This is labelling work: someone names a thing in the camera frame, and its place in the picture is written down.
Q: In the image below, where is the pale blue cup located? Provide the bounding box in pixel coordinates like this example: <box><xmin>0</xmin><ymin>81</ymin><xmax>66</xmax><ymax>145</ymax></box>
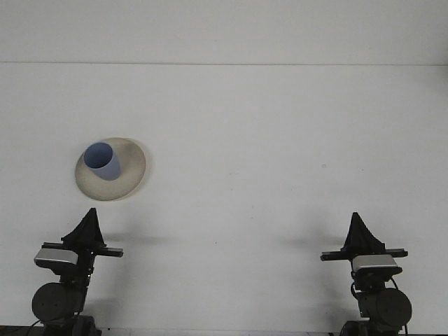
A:
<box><xmin>83</xmin><ymin>142</ymin><xmax>122</xmax><ymax>182</ymax></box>

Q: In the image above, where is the pale round plate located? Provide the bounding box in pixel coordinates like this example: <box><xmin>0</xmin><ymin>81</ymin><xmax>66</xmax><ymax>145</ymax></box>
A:
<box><xmin>74</xmin><ymin>136</ymin><xmax>147</xmax><ymax>202</ymax></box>

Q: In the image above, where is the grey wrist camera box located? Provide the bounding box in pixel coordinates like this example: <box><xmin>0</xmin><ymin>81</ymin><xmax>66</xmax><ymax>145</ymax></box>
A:
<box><xmin>351</xmin><ymin>254</ymin><xmax>403</xmax><ymax>277</ymax></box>
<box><xmin>33</xmin><ymin>248</ymin><xmax>79</xmax><ymax>269</ymax></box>

